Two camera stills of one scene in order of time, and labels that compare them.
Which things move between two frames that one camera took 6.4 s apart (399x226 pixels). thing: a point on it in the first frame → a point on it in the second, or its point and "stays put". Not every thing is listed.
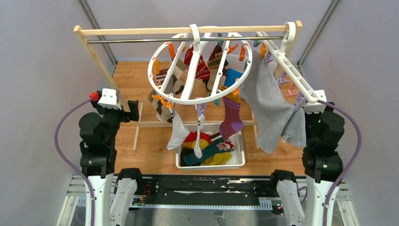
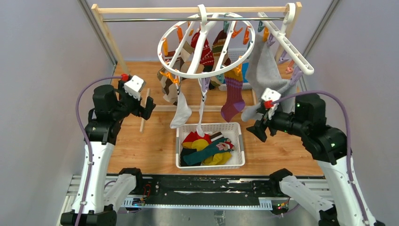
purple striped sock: x=231 y=122 → x=234 y=102
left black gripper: x=126 y=116 → x=140 y=110
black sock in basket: x=185 y=151 stays put
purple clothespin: x=200 y=108 → x=205 y=83
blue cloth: x=231 y=75 → x=244 y=67
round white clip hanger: x=199 y=68 → x=204 y=26
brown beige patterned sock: x=176 y=85 → x=170 y=80
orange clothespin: x=168 y=104 → x=168 y=74
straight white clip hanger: x=295 y=76 → x=278 y=35
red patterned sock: x=203 y=72 → x=207 y=57
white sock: x=180 y=133 → x=184 y=111
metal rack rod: x=185 y=39 → x=192 y=19
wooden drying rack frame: x=82 y=31 → x=103 y=10
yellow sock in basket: x=219 y=158 stays put
